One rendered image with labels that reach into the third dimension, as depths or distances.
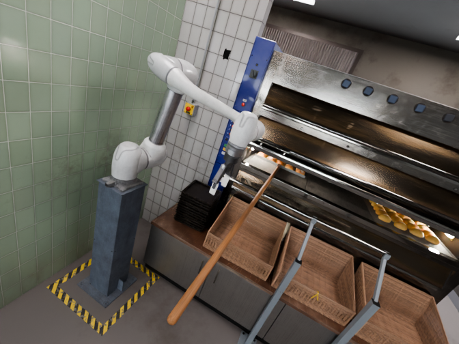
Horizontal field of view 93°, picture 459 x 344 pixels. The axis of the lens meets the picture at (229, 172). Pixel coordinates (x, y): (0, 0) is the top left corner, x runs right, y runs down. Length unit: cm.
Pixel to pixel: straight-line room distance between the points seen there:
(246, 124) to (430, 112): 131
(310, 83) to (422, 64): 386
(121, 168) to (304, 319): 161
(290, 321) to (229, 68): 199
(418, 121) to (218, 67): 149
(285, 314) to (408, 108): 165
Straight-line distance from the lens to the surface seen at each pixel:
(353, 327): 184
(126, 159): 145
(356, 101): 184
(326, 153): 186
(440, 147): 203
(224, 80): 197
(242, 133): 99
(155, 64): 127
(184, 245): 189
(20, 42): 147
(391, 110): 188
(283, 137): 185
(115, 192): 153
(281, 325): 203
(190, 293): 81
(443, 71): 561
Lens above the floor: 185
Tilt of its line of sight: 23 degrees down
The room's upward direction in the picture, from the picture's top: 20 degrees clockwise
